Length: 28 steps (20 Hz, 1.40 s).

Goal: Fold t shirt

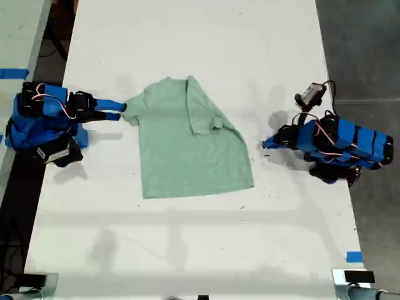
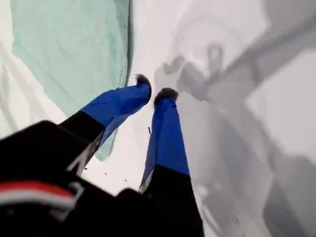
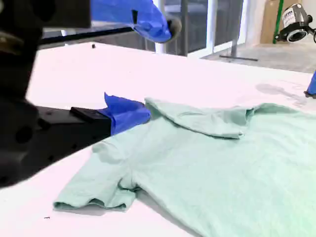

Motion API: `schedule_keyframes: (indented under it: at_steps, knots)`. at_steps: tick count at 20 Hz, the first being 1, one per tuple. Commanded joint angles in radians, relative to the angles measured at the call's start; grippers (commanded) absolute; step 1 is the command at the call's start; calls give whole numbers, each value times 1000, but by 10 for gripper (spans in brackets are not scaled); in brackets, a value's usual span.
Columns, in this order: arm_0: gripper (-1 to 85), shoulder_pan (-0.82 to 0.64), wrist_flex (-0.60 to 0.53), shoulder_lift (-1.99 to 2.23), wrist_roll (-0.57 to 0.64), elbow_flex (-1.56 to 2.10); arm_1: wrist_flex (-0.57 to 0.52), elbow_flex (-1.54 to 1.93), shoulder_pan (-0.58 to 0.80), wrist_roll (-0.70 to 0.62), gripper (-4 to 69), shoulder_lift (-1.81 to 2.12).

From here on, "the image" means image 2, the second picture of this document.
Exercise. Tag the pale green T-shirt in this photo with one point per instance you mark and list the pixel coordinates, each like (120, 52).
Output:
(69, 49)

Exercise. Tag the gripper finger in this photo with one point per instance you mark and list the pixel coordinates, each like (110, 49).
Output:
(118, 103)
(168, 148)

